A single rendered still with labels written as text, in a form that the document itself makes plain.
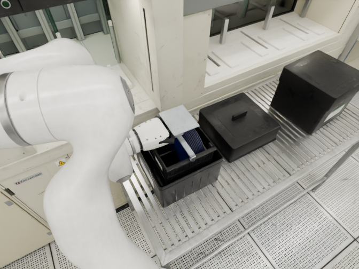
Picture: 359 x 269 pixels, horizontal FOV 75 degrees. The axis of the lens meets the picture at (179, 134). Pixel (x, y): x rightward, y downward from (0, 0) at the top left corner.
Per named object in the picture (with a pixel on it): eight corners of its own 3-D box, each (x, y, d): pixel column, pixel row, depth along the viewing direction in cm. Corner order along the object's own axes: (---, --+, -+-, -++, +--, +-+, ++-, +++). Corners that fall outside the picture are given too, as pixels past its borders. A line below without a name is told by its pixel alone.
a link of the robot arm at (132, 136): (126, 141, 84) (133, 138, 85) (135, 159, 79) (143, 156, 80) (121, 125, 78) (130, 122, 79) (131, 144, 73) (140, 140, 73)
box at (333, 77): (310, 136, 119) (335, 99, 100) (267, 104, 134) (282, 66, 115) (343, 113, 130) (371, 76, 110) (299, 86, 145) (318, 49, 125)
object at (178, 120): (145, 157, 110) (137, 107, 86) (182, 141, 116) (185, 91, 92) (169, 200, 96) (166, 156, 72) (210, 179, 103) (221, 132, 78)
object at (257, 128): (229, 163, 109) (234, 147, 99) (195, 123, 125) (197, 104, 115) (276, 139, 118) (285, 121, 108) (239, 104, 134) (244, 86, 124)
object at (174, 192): (136, 159, 110) (130, 135, 97) (187, 136, 119) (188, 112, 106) (162, 209, 95) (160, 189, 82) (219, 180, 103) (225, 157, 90)
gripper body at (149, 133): (131, 137, 85) (158, 126, 88) (141, 158, 79) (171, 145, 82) (127, 123, 79) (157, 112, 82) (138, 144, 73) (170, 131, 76)
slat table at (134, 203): (169, 292, 140) (162, 266, 82) (130, 208, 173) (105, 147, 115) (315, 191, 182) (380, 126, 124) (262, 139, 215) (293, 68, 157)
